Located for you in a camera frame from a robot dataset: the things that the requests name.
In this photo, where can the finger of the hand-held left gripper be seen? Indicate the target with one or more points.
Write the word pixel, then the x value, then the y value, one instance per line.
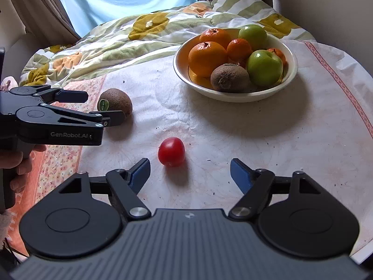
pixel 72 95
pixel 87 118

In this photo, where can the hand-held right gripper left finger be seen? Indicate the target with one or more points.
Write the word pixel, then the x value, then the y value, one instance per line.
pixel 140 175

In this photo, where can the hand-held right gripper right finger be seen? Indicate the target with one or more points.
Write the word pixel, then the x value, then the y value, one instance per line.
pixel 240 175

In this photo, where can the kiwi with green sticker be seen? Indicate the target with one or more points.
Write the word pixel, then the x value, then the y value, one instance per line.
pixel 116 100

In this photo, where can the red tomato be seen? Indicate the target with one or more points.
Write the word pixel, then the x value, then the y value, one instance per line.
pixel 171 151

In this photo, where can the cream ceramic bowl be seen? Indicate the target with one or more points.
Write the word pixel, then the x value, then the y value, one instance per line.
pixel 233 94

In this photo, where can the brown kiwi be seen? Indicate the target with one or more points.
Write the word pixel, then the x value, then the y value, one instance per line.
pixel 230 77

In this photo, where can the green apple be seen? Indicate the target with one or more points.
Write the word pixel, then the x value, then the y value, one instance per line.
pixel 253 36
pixel 265 68

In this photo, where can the orange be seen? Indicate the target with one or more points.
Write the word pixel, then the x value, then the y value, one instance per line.
pixel 207 59
pixel 215 36

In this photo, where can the small mandarin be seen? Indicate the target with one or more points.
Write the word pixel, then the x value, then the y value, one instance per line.
pixel 239 49
pixel 278 54

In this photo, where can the person's left hand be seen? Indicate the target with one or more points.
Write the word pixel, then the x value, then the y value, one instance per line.
pixel 23 164

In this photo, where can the white cloth with pink border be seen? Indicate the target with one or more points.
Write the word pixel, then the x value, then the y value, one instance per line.
pixel 233 140

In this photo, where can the pink plush toy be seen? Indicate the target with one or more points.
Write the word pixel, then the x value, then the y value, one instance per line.
pixel 7 84

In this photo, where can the grey padded headboard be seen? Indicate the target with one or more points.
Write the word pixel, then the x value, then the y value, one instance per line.
pixel 17 55

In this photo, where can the green striped floral quilt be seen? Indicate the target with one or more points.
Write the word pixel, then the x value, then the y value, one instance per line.
pixel 116 40

